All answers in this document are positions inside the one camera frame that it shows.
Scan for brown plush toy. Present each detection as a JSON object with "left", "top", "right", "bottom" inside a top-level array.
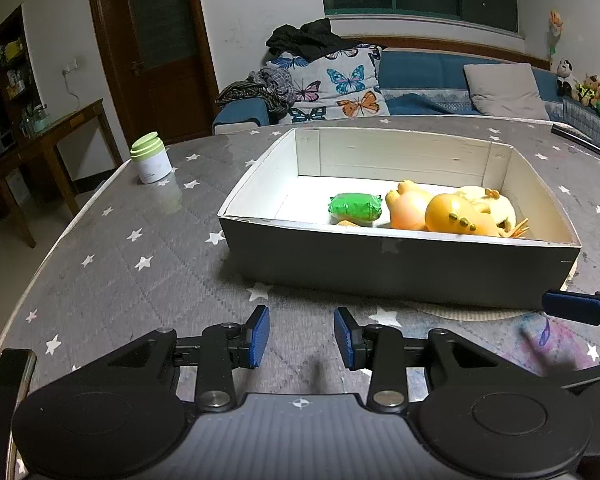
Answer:
[{"left": 577, "top": 74, "right": 600, "bottom": 108}]

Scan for round woven mat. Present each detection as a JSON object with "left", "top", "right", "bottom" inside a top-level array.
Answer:
[{"left": 415, "top": 300, "right": 531, "bottom": 322}]

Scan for white jar with green lid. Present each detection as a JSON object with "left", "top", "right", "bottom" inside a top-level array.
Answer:
[{"left": 130, "top": 131, "right": 173, "bottom": 185}]

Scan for large yellow dinosaur toy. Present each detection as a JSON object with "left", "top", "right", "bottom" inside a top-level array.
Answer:
[{"left": 424, "top": 192, "right": 503, "bottom": 237}]

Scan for wooden side table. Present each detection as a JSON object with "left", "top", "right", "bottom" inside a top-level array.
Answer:
[{"left": 0, "top": 98, "right": 123, "bottom": 248}]

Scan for flower wall ornament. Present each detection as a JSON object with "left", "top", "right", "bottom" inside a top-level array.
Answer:
[{"left": 548, "top": 9, "right": 565, "bottom": 68}]

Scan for butterfly print pillow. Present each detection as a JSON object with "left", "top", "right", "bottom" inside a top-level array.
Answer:
[{"left": 267, "top": 45, "right": 388, "bottom": 123}]

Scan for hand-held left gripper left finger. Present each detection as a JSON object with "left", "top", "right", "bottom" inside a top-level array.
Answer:
[{"left": 105, "top": 304, "right": 271, "bottom": 409}]

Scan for pale green glass jar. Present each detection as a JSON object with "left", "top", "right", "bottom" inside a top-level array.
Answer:
[{"left": 22, "top": 105, "right": 51, "bottom": 136}]

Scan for brown wooden door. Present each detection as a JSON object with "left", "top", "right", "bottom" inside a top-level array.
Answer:
[{"left": 85, "top": 0, "right": 221, "bottom": 148}]

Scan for blue sofa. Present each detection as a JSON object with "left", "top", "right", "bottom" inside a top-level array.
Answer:
[{"left": 212, "top": 35, "right": 600, "bottom": 158}]

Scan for black remote control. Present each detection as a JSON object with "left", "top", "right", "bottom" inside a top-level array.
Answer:
[{"left": 551, "top": 124, "right": 600, "bottom": 157}]

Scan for pale yellow plush toy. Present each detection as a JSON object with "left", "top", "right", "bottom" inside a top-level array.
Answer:
[{"left": 452, "top": 185, "right": 530, "bottom": 238}]

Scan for panda plush toy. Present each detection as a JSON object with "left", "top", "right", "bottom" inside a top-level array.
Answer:
[{"left": 555, "top": 58, "right": 581, "bottom": 96}]

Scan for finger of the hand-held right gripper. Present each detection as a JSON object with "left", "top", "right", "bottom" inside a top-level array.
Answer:
[
  {"left": 541, "top": 288, "right": 600, "bottom": 361},
  {"left": 560, "top": 359, "right": 600, "bottom": 395}
]

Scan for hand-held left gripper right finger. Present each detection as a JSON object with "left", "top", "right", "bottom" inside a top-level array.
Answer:
[{"left": 332, "top": 306, "right": 501, "bottom": 409}]

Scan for grey pillow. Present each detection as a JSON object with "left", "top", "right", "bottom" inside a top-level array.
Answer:
[{"left": 463, "top": 62, "right": 551, "bottom": 121}]

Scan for grey and white cardboard box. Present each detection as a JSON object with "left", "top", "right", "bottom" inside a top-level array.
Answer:
[{"left": 217, "top": 127, "right": 581, "bottom": 311}]

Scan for striped dark clothes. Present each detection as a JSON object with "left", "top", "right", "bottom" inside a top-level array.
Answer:
[{"left": 216, "top": 66, "right": 296, "bottom": 123}]

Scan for black clothes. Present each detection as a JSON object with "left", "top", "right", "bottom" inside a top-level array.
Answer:
[{"left": 266, "top": 17, "right": 366, "bottom": 58}]

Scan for grey star print tablecloth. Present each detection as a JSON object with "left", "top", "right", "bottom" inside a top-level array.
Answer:
[{"left": 0, "top": 115, "right": 600, "bottom": 480}]

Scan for green foil packet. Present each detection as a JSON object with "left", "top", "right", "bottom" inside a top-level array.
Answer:
[{"left": 328, "top": 192, "right": 383, "bottom": 223}]

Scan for dark wooden shelf cabinet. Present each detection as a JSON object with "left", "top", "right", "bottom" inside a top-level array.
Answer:
[{"left": 0, "top": 5, "right": 36, "bottom": 161}]

